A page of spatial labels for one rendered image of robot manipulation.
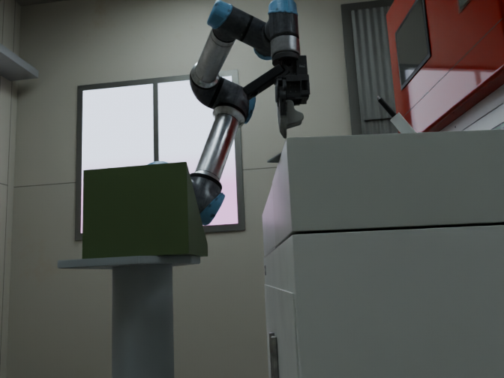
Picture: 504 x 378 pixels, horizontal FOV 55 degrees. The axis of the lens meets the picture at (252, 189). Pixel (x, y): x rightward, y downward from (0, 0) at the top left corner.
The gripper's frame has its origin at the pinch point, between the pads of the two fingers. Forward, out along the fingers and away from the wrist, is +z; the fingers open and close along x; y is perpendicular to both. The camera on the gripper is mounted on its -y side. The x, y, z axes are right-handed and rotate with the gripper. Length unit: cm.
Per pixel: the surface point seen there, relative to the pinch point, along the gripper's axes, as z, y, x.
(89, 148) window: -66, -124, 245
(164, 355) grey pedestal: 54, -32, 13
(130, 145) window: -66, -92, 240
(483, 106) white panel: -9, 59, 13
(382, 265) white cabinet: 34, 9, -45
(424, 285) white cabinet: 37, 15, -45
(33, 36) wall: -165, -173, 255
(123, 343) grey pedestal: 50, -42, 11
